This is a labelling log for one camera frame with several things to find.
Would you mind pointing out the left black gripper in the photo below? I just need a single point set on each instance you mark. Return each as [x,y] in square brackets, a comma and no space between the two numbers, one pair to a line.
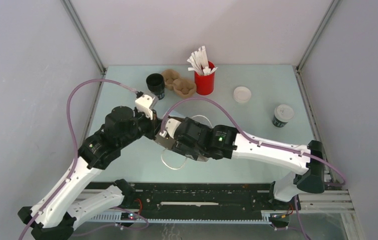
[154,123]

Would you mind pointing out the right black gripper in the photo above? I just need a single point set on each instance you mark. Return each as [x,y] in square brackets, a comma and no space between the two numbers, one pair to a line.
[189,151]

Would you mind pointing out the light blue paper bag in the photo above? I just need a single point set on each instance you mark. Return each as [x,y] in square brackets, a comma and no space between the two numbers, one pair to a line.
[172,145]

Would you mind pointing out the black paper coffee cup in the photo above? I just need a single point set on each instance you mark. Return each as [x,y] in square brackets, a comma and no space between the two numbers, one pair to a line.
[156,85]

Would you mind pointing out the white plastic cup lid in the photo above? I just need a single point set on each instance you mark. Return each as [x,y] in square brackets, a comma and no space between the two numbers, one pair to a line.
[242,94]

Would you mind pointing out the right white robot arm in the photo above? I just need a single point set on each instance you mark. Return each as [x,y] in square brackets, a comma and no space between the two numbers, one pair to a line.
[306,174]

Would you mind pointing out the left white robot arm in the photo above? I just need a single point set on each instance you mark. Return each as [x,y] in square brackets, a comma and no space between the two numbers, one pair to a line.
[57,215]

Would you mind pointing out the brown cardboard cup carrier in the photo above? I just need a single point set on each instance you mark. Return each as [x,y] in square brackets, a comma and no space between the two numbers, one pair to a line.
[181,86]

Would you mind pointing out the red ribbed cup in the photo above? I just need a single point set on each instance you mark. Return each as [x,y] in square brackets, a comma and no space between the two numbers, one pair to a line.
[204,83]

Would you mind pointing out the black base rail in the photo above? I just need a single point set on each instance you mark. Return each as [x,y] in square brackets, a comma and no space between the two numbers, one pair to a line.
[215,202]

